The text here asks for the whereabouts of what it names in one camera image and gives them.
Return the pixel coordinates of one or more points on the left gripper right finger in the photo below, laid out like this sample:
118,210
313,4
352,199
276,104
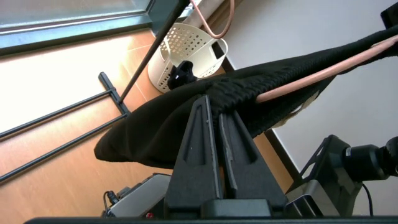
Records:
252,183

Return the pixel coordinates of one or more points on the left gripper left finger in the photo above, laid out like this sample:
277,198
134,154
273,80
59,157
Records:
199,180

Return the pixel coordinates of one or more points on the black shorts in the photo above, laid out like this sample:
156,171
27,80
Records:
155,130

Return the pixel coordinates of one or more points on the black garment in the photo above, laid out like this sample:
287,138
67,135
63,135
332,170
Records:
182,76

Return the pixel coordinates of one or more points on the pink clothes hanger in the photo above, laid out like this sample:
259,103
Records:
311,77
217,37

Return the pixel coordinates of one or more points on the white laundry basket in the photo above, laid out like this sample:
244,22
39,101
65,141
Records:
199,59

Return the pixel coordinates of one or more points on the black clothes rack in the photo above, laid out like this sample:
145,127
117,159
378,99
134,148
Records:
146,59

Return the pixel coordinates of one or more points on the window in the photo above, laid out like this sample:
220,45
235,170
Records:
77,34

